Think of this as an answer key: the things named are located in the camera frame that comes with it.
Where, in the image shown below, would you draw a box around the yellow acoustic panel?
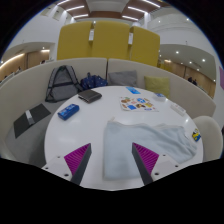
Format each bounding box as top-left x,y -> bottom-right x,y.
129,25 -> 161,68
91,20 -> 132,61
56,21 -> 94,61

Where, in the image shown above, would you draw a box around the light blue towel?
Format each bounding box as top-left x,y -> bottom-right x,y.
102,120 -> 198,181

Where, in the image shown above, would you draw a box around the blue rectangular box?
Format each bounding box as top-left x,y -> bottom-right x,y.
57,103 -> 81,121

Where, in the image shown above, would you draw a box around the dark grey laptop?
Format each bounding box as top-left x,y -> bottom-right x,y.
13,103 -> 52,139

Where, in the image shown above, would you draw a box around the blue card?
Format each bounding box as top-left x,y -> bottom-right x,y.
125,86 -> 141,95

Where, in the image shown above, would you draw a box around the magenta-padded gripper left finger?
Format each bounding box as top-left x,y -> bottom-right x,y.
41,143 -> 92,186

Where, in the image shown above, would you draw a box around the curved beige sofa bench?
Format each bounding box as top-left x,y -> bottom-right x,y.
0,57 -> 217,161

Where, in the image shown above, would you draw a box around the black wallet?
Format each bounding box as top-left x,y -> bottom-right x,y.
77,89 -> 103,104

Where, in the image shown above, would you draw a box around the ceiling lights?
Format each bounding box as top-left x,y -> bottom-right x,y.
56,0 -> 208,68

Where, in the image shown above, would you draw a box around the yellow-green cushion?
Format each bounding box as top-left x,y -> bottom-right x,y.
143,75 -> 171,99

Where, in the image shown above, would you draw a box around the grey cushion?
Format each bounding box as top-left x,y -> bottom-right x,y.
107,69 -> 139,88

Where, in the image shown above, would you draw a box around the purple wall poster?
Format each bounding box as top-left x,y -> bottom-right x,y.
218,65 -> 224,90

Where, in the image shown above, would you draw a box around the white flat box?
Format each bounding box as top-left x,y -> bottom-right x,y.
170,103 -> 187,116

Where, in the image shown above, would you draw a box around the small white and blue box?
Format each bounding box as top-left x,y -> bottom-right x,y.
153,92 -> 167,101

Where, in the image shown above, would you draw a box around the grey backpack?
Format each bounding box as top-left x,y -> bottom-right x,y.
44,64 -> 84,103

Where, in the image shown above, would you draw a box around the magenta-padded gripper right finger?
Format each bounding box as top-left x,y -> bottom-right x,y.
132,142 -> 184,185

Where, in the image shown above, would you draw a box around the colourful sticker sheet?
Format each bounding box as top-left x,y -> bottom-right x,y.
119,96 -> 159,113

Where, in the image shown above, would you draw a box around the dark blue bag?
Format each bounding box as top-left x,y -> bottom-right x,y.
80,72 -> 109,91

